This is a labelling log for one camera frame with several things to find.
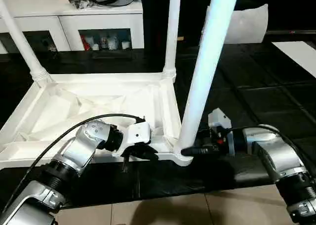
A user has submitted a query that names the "white plastic table top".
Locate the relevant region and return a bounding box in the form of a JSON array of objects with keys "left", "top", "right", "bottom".
[{"left": 0, "top": 71, "right": 194, "bottom": 169}]

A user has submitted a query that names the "black work mat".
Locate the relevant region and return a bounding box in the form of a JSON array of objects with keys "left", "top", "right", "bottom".
[{"left": 0, "top": 40, "right": 316, "bottom": 208}]

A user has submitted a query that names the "white flat board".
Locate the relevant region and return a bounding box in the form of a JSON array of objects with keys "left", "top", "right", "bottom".
[{"left": 272, "top": 40, "right": 316, "bottom": 80}]

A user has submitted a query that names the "white glass-door cabinet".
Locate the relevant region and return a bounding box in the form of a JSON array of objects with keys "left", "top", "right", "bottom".
[{"left": 0, "top": 0, "right": 145, "bottom": 55}]

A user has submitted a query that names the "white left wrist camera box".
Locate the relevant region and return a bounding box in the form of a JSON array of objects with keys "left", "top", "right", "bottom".
[{"left": 114, "top": 119, "right": 152, "bottom": 160}]

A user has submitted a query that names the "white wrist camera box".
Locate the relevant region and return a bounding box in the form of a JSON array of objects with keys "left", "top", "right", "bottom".
[
  {"left": 207, "top": 108, "right": 233, "bottom": 136},
  {"left": 114, "top": 119, "right": 152, "bottom": 160}
]

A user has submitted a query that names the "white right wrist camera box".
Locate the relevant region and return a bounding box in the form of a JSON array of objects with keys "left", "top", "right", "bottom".
[{"left": 207, "top": 108, "right": 233, "bottom": 136}]

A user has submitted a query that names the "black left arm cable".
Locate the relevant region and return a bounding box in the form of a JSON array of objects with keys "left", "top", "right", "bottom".
[{"left": 0, "top": 113, "right": 146, "bottom": 221}]

